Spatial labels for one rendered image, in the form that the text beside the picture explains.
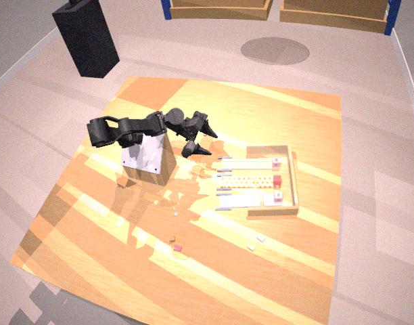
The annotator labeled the white strip with orange dots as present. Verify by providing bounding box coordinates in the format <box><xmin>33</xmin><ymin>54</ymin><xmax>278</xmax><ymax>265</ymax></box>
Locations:
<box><xmin>221</xmin><ymin>176</ymin><xmax>248</xmax><ymax>188</ymax></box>

